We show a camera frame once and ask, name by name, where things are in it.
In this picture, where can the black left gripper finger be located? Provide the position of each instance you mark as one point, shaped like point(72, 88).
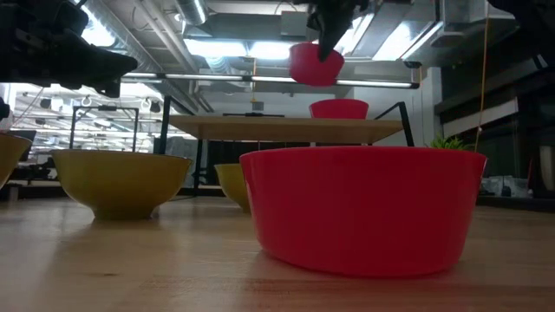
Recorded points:
point(110, 65)

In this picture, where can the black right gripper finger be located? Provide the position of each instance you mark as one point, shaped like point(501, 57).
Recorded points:
point(331, 37)

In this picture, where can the red plastic bowl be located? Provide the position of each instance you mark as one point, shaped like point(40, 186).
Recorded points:
point(310, 69)
point(338, 109)
point(364, 216)

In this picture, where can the yellow bowl speckled white inside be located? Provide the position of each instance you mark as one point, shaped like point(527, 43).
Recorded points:
point(121, 182)
point(11, 156)
point(232, 184)

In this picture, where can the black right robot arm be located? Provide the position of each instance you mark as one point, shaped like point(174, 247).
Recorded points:
point(529, 17)

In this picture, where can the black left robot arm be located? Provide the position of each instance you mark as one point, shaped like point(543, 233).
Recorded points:
point(13, 43)

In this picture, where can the long ceiling tube light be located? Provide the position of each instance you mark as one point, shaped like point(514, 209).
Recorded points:
point(377, 83)

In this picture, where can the wooden shelf with black legs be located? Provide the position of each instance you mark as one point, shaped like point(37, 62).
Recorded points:
point(282, 129)

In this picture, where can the green plant in white pot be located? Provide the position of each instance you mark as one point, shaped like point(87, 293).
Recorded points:
point(446, 143)

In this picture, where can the black background rack frame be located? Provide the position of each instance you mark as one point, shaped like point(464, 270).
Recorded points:
point(106, 108)

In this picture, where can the silver ventilation duct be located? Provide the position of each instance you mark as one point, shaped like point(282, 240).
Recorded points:
point(193, 11)

